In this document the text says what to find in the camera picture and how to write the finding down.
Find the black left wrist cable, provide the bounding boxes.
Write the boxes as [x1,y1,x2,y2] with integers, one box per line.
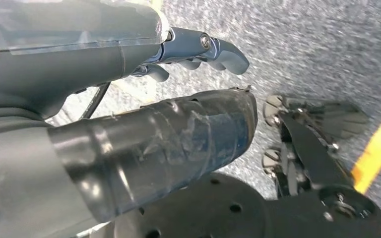
[78,82,112,120]

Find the ribbed grey left arm sleeve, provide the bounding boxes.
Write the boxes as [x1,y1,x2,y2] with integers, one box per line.
[0,107,48,135]

